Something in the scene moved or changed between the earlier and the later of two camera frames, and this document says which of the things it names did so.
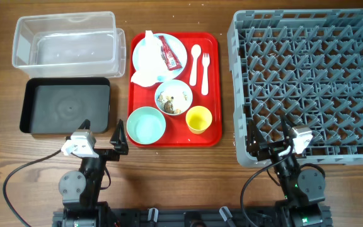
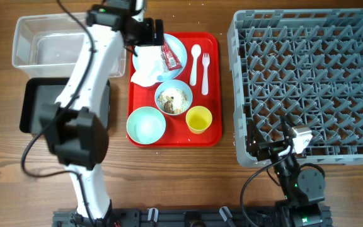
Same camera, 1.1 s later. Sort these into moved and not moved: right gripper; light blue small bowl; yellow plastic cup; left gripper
Moved: left gripper
Not moved: light blue small bowl; yellow plastic cup; right gripper
